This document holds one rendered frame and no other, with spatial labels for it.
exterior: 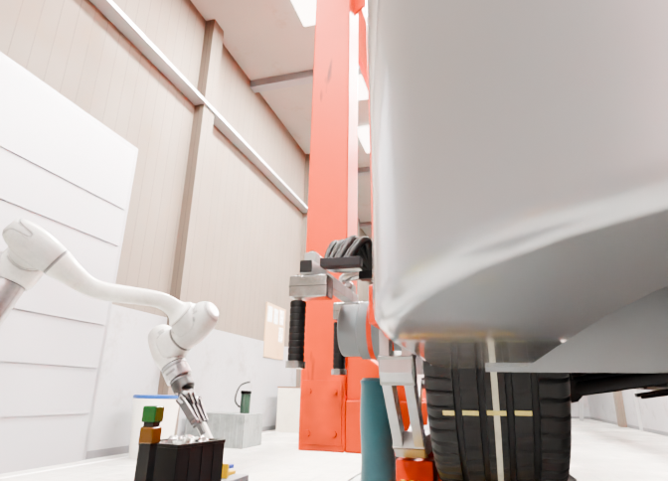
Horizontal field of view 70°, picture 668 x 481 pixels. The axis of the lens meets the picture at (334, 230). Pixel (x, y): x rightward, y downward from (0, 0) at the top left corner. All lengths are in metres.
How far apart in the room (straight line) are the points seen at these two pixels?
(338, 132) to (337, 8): 0.63
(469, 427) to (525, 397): 0.11
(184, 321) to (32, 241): 0.53
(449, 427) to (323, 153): 1.27
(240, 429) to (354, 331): 5.68
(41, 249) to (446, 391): 1.33
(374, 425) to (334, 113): 1.22
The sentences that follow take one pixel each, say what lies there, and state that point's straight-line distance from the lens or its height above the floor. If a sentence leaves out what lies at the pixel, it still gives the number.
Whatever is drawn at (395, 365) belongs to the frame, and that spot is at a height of 0.75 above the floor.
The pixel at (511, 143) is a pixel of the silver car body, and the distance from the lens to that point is 0.25.
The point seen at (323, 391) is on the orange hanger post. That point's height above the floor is 0.71.
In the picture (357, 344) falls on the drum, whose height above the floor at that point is 0.81.
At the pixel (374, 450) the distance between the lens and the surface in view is 1.29.
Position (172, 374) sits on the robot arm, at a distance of 1.77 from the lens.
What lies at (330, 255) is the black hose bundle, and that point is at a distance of 1.05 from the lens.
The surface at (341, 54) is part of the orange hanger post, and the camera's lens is 2.15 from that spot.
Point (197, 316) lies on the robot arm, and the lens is 1.69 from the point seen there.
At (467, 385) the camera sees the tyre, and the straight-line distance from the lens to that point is 0.87.
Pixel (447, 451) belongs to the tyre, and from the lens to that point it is 0.96.
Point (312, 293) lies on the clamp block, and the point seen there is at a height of 0.91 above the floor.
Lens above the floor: 0.70
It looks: 19 degrees up
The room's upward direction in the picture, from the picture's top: 1 degrees clockwise
